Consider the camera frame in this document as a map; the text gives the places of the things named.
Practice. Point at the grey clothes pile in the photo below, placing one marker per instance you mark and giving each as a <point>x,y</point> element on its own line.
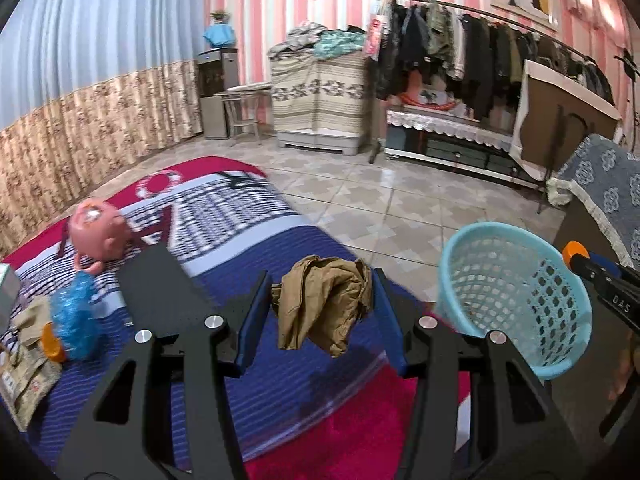
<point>295,40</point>

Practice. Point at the grey water dispenser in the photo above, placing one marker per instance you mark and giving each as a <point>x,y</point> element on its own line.
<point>217,105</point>

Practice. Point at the teal patterned cloth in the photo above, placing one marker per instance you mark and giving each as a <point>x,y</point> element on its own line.
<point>337,42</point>

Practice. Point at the row of hanging clothes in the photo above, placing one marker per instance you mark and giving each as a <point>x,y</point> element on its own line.
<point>475,55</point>

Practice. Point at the small potted plant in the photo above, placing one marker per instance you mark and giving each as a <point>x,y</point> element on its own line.
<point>220,16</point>

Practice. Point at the small glass side table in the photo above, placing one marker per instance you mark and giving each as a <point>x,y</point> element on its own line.
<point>245,91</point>

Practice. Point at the blue patterned cover cloth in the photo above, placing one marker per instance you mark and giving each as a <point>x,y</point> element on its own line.
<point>600,180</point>

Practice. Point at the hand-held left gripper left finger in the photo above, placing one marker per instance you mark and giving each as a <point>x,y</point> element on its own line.
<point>250,330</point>

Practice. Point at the beige cloth pouch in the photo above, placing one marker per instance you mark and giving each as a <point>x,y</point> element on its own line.
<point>32,317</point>

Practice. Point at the low dark cabinet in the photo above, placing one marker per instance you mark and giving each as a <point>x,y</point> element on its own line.
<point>450,152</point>

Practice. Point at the black flat case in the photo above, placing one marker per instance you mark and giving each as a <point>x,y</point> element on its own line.
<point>160,290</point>

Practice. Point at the metal clothes rack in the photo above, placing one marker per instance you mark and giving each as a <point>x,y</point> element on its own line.
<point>450,5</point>

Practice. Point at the blue bubble bag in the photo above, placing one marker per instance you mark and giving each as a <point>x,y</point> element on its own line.
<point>75,315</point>

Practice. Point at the turquoise plastic basket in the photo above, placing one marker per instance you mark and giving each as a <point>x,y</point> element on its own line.
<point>500,290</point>

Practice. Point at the white lace cloth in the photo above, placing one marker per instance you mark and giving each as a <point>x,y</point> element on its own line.
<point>440,127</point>

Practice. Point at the patterned cloth covered cabinet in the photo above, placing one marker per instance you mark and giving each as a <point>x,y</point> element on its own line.
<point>320,100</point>

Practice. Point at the brown board white frame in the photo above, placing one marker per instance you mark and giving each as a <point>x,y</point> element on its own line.
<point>555,125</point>

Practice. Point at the orange red toy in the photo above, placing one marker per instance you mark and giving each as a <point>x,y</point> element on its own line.
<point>430,97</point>

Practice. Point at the blue and floral curtain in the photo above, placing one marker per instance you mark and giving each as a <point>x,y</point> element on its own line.
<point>90,60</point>

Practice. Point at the teal tissue box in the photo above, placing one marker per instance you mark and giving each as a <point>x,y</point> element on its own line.
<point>7,295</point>

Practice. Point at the pink piggy bank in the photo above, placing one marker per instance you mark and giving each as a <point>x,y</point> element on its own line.
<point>100,232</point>

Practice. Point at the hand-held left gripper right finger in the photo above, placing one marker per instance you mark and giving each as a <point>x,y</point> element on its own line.
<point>395,325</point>

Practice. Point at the pink hanging bag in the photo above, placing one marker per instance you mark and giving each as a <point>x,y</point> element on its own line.
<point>376,30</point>

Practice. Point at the person's right hand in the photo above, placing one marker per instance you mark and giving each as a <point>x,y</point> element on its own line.
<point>622,370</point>

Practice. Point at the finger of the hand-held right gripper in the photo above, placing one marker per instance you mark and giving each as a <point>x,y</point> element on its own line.
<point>590,270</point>
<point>607,264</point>

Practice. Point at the blue covered water bottle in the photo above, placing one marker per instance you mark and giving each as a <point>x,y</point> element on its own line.
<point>219,35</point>

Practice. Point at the brown paper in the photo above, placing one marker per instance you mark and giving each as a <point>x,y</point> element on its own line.
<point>322,305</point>

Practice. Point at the printed paper wrapper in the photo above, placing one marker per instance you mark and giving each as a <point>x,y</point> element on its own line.
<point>30,385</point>

